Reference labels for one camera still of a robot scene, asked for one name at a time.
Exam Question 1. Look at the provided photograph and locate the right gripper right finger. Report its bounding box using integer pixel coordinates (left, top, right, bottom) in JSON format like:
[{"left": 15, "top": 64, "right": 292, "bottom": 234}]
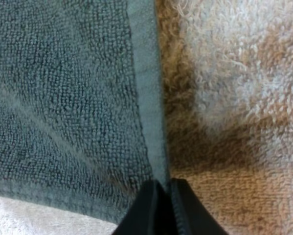
[{"left": 170, "top": 178, "right": 227, "bottom": 235}]

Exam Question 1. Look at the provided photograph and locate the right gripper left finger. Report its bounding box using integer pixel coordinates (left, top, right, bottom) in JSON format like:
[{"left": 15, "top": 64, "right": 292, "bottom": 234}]
[{"left": 113, "top": 180, "right": 179, "bottom": 235}]

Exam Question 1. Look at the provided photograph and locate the dark grey-green towel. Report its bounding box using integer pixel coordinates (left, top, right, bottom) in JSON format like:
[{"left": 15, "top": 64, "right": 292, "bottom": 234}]
[{"left": 0, "top": 0, "right": 171, "bottom": 225}]

